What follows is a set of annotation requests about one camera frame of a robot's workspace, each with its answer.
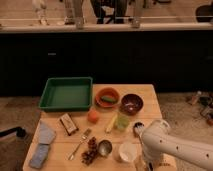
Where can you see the black white dish brush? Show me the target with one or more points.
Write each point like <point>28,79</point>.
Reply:
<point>138,128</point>

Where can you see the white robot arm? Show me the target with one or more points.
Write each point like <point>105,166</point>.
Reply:
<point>156,141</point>

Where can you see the green plastic cup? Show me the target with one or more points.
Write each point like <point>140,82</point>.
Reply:
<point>122,122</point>

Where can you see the white paper cup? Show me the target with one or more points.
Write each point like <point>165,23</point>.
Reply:
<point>127,152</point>

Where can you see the orange bowl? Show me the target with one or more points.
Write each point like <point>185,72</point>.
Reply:
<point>107,92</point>

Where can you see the green pickle toy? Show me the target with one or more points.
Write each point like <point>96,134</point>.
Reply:
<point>108,99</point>

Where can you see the dark brown bowl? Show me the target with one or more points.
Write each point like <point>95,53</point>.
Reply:
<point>131,104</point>

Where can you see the orange fruit toy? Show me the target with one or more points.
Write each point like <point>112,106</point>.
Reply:
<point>93,116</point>

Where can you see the yellow banana toy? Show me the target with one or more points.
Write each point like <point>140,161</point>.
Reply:
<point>111,124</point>

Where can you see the green plastic tray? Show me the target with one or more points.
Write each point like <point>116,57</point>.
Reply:
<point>67,94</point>

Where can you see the metal fork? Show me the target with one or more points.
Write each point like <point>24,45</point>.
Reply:
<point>84,137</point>

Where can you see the wooden table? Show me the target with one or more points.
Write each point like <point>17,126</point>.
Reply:
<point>63,145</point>

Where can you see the brown chocolate bar box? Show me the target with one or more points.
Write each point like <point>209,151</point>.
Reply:
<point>68,124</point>

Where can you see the purple grape bunch toy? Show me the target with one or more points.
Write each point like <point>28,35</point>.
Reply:
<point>91,153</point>

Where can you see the grey folded cloth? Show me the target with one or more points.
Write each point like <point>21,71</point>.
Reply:
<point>46,134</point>

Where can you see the black office chair base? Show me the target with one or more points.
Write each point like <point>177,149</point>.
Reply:
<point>18,131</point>

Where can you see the blue sponge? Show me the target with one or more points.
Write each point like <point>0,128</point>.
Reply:
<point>39,156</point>

